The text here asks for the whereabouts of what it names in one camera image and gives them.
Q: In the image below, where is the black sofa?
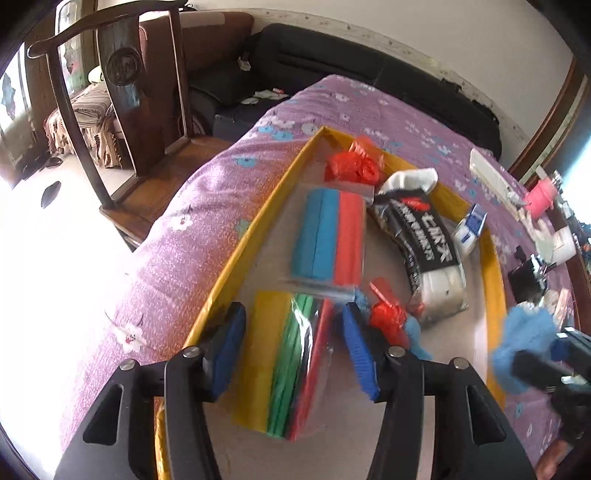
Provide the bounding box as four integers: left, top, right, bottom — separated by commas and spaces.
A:
188, 23, 502, 158

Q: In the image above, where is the white glove with green cuff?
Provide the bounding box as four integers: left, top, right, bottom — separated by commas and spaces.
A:
525, 217, 578, 265

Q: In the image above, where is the blue and white packet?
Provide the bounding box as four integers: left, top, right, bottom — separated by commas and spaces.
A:
451, 203, 489, 256

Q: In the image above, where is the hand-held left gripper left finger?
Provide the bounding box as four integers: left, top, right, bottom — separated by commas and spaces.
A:
55, 302, 247, 480

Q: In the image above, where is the yellow green red sponge pack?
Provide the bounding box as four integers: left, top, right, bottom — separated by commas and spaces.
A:
232, 290, 339, 442

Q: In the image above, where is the black and white sock packet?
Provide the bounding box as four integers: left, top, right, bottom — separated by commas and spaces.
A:
372, 167, 470, 328

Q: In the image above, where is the black shoe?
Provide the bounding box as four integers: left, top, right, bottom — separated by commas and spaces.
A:
41, 180, 63, 209

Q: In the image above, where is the purple floral tablecloth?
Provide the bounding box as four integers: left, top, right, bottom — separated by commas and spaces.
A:
60, 74, 585, 467

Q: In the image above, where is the person's right forearm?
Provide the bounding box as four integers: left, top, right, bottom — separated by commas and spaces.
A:
536, 438, 574, 480

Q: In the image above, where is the yellow cardboard box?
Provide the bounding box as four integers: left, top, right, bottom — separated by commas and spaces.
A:
154, 126, 509, 480

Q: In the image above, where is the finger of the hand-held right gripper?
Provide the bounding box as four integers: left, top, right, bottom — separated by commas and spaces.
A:
554, 327, 591, 370
512, 350, 573, 394

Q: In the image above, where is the sofa with patterned cover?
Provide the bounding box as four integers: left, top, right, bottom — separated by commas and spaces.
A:
44, 82, 122, 168

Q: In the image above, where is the blue and red sponge pack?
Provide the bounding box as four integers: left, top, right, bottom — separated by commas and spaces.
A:
281, 186, 376, 292

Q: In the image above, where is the pink thermos bottle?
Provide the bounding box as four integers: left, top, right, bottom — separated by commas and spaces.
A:
523, 178, 562, 219

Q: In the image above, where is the red plastic bag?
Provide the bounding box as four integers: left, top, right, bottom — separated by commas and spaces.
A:
368, 278, 424, 348
324, 138, 385, 186

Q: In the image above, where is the dark wooden chair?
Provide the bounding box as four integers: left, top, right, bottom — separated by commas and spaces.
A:
25, 0, 232, 252

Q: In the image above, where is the black device with cables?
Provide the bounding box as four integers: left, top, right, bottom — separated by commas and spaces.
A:
508, 247, 556, 306

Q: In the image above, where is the blue knitted cloth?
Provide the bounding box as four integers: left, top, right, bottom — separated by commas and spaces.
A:
491, 305, 560, 394
403, 318, 434, 361

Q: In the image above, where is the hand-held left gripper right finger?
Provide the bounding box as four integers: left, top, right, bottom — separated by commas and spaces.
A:
342, 302, 536, 480

